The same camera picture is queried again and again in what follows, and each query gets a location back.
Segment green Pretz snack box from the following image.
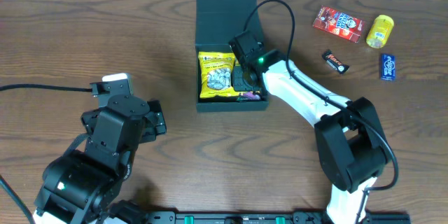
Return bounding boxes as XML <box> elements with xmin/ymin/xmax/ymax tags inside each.
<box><xmin>237</xmin><ymin>91</ymin><xmax>261</xmax><ymax>102</ymax></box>

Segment yellow candy bag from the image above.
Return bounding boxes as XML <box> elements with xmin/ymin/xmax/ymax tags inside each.
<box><xmin>198</xmin><ymin>52</ymin><xmax>239</xmax><ymax>99</ymax></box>

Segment black gift box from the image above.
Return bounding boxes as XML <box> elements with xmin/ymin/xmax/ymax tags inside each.
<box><xmin>195</xmin><ymin>0</ymin><xmax>269</xmax><ymax>112</ymax></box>

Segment red Hello Panda box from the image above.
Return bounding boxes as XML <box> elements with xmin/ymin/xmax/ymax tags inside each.
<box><xmin>312</xmin><ymin>6</ymin><xmax>365</xmax><ymax>43</ymax></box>

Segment yellow plastic canister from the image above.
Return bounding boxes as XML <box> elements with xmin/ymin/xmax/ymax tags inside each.
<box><xmin>366</xmin><ymin>15</ymin><xmax>395</xmax><ymax>48</ymax></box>

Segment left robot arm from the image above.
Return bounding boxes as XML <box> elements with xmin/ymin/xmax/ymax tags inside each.
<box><xmin>33</xmin><ymin>73</ymin><xmax>167</xmax><ymax>223</ymax></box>

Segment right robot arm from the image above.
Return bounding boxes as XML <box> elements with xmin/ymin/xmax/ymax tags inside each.
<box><xmin>229</xmin><ymin>31</ymin><xmax>398</xmax><ymax>223</ymax></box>

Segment black Mars chocolate bar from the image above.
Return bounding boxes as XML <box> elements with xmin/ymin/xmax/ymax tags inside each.
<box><xmin>322</xmin><ymin>50</ymin><xmax>349</xmax><ymax>74</ymax></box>

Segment blue Eclipse mint tin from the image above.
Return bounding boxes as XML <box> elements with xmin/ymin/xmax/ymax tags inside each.
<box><xmin>380</xmin><ymin>54</ymin><xmax>396</xmax><ymax>81</ymax></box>

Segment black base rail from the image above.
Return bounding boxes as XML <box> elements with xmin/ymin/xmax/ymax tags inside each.
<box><xmin>104</xmin><ymin>211</ymin><xmax>410</xmax><ymax>224</ymax></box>

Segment left black cable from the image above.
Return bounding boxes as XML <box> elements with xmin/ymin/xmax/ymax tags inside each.
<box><xmin>0</xmin><ymin>83</ymin><xmax>94</xmax><ymax>93</ymax></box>

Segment black cable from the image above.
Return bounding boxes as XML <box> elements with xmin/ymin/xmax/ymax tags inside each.
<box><xmin>242</xmin><ymin>0</ymin><xmax>400</xmax><ymax>224</ymax></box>
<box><xmin>0</xmin><ymin>83</ymin><xmax>94</xmax><ymax>93</ymax></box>

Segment right black cable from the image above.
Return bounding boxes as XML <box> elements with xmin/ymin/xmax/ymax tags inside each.
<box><xmin>242</xmin><ymin>0</ymin><xmax>400</xmax><ymax>224</ymax></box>

